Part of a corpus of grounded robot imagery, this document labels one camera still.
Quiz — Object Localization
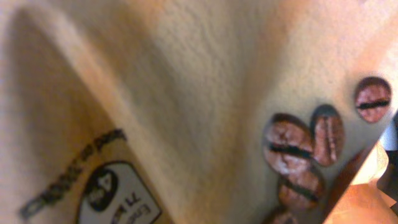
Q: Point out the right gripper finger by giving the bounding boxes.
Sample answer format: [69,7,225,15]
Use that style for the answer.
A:
[377,114,397,215]

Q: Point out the yellow coffee bag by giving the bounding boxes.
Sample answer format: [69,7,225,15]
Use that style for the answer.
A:
[1,1,397,223]

